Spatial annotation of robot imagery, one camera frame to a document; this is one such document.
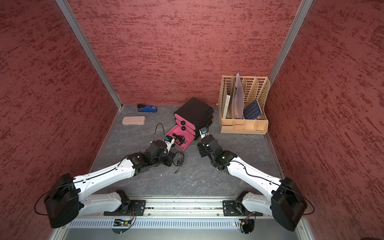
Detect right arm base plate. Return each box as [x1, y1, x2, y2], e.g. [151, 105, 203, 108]
[222, 200, 263, 217]

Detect white perforated cable tray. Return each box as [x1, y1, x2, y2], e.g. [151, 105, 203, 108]
[69, 219, 241, 232]

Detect right aluminium corner post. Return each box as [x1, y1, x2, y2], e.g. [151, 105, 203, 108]
[269, 0, 313, 85]

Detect translucent plastic folder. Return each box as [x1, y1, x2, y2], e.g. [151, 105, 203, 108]
[232, 73, 244, 119]

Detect black pink drawer cabinet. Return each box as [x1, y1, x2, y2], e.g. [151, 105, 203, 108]
[174, 98, 214, 140]

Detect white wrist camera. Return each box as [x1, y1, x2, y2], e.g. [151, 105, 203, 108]
[164, 135, 175, 154]
[199, 126, 210, 139]

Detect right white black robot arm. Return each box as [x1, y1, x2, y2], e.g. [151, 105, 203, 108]
[198, 135, 311, 232]

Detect aluminium mounting rail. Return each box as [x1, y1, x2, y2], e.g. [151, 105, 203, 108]
[62, 196, 307, 219]

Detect black braided earphones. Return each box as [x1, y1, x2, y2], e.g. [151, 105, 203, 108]
[175, 135, 187, 146]

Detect blue black stapler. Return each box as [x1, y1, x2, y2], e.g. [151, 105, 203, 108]
[137, 104, 158, 113]

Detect beige file organizer rack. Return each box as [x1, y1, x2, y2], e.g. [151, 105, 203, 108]
[218, 75, 271, 135]

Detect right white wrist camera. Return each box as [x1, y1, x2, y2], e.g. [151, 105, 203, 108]
[199, 126, 210, 139]

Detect beige cardboard folder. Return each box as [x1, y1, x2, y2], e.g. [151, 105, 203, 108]
[222, 76, 235, 119]

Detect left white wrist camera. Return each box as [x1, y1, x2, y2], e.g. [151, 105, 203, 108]
[164, 135, 175, 154]

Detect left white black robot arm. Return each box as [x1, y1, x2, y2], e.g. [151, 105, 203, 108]
[41, 140, 175, 229]

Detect pink pencil case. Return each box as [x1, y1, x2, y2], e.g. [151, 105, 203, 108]
[122, 116, 146, 126]

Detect pink bottom drawer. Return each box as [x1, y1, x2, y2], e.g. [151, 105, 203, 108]
[166, 125, 195, 151]

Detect left aluminium corner post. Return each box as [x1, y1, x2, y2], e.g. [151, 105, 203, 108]
[56, 0, 123, 111]

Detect dark blue notebook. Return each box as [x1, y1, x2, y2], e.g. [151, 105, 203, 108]
[243, 100, 262, 120]

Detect aluminium corner post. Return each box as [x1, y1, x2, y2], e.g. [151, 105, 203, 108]
[269, 0, 313, 85]
[56, 0, 123, 111]

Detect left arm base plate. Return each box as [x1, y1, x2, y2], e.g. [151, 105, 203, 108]
[104, 200, 146, 217]

